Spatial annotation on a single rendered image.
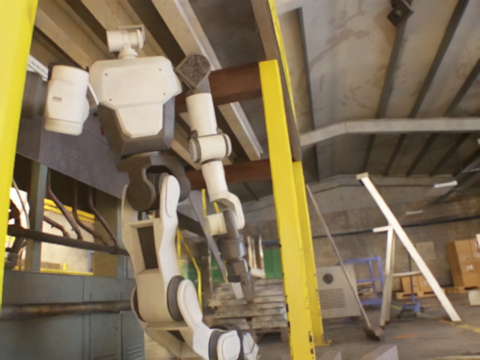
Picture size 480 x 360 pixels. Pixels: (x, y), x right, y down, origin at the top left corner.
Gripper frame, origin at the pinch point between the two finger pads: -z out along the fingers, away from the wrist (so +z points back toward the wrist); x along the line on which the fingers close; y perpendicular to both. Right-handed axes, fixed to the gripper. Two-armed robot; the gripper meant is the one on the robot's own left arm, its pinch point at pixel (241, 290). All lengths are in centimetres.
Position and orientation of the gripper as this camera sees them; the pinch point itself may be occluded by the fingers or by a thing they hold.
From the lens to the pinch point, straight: 122.4
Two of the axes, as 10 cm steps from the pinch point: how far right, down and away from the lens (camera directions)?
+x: 2.7, -2.3, -9.3
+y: 9.3, -1.8, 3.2
